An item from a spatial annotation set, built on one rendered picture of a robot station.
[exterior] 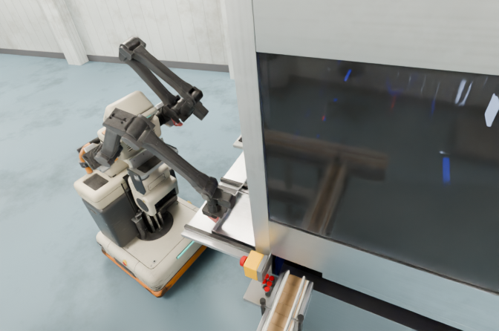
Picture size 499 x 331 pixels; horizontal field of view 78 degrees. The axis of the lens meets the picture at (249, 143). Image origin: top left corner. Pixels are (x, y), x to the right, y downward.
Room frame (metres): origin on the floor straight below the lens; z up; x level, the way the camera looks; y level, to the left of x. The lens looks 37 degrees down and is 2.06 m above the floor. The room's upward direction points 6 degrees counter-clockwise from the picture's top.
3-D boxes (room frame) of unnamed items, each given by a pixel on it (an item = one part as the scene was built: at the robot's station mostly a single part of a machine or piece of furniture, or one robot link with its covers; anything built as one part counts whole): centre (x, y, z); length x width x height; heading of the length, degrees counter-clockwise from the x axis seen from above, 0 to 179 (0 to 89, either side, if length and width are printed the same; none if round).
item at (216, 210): (0.94, 0.19, 1.02); 0.10 x 0.07 x 0.07; 61
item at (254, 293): (0.61, -0.01, 0.87); 0.14 x 0.13 x 0.02; 61
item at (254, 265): (0.64, 0.02, 1.00); 0.08 x 0.07 x 0.07; 61
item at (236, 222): (0.92, 0.00, 0.90); 0.34 x 0.26 x 0.04; 61
